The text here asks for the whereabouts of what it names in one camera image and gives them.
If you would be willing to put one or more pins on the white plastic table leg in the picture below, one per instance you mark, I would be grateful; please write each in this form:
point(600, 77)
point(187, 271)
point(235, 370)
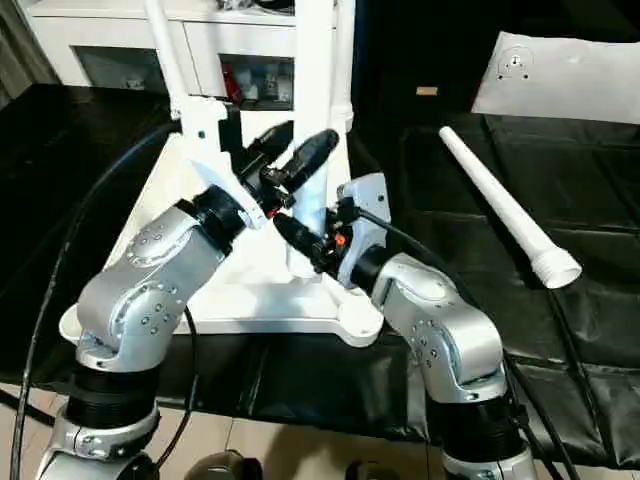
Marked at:
point(500, 200)
point(162, 50)
point(345, 60)
point(315, 75)

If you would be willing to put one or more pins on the white plastic table top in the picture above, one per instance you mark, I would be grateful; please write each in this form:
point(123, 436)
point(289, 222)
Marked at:
point(225, 290)

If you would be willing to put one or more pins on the dark grey cap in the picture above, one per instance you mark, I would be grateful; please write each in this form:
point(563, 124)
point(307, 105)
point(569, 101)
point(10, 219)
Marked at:
point(270, 4)

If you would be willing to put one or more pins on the black box with gold label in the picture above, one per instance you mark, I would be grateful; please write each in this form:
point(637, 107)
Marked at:
point(425, 50)

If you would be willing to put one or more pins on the white glass-door cabinet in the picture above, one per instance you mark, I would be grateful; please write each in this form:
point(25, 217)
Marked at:
point(125, 40)

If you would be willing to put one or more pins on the dark left robot foot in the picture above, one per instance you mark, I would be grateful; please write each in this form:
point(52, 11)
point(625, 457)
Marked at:
point(225, 465)

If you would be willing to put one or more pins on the white panel with screw holes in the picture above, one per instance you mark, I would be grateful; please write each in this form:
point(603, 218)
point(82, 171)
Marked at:
point(565, 75)

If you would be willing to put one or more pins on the beige curtain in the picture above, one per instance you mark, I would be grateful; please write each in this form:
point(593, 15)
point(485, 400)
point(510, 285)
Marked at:
point(20, 50)

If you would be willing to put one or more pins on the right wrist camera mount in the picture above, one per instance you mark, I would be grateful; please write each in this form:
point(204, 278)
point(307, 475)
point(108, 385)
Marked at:
point(365, 200)

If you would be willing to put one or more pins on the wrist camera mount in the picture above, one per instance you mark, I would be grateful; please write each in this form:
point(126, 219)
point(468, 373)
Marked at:
point(205, 130)
point(365, 200)

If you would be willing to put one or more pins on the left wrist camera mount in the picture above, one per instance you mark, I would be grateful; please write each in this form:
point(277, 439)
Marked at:
point(205, 130)

